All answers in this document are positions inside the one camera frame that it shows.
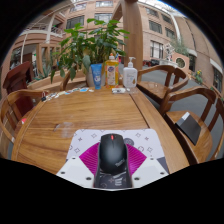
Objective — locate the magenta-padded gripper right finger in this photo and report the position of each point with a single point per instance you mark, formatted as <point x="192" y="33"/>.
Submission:
<point x="148" y="170"/>

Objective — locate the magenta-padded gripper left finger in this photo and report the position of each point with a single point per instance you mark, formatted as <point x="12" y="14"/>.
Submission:
<point x="75" y="170"/>

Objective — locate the black computer mouse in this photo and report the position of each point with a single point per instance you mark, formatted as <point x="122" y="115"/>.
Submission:
<point x="113" y="155"/>

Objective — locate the white and grey mouse pad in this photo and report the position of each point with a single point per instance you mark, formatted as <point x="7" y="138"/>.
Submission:
<point x="86" y="138"/>

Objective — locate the wooden armchair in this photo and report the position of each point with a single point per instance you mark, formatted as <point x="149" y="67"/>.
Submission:
<point x="196" y="146"/>
<point x="75" y="80"/>
<point x="160" y="85"/>
<point x="10" y="106"/>

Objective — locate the black notebook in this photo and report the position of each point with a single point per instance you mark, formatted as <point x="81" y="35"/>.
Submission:
<point x="190" y="128"/>

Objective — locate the small white pack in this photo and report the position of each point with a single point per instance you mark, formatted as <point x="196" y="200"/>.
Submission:
<point x="118" y="90"/>

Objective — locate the clear pump bottle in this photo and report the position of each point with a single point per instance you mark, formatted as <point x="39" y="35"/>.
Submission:
<point x="130" y="76"/>

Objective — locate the blue tube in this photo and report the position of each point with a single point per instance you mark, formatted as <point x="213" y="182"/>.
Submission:
<point x="97" y="76"/>

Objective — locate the spiky green plant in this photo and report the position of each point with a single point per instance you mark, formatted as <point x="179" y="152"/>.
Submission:
<point x="43" y="71"/>

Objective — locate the yellow liquid bottle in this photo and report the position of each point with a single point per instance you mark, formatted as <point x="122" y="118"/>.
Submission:
<point x="111" y="73"/>

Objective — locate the dark red wooden lectern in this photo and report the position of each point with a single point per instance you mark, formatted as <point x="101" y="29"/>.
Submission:
<point x="18" y="80"/>

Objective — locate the green potted plant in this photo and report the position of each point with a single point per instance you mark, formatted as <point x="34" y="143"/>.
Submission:
<point x="83" y="46"/>

